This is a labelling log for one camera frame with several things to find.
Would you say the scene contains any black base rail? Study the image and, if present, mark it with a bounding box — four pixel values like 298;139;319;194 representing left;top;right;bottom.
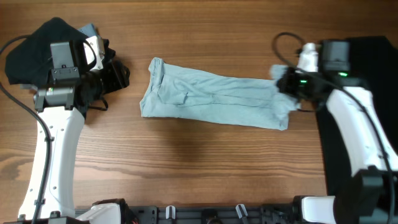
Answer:
130;203;306;224

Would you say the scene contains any black cloth pile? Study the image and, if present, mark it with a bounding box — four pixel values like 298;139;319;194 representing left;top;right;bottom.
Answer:
317;36;397;195

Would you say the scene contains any stack of folded dark clothes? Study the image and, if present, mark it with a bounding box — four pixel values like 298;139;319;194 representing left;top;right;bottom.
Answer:
4;17;116;91

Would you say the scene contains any light blue t-shirt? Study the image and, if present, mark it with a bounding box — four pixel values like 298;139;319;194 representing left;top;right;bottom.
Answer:
139;57;301;131

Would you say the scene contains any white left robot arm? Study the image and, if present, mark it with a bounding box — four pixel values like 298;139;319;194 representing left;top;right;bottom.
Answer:
18;60;130;223

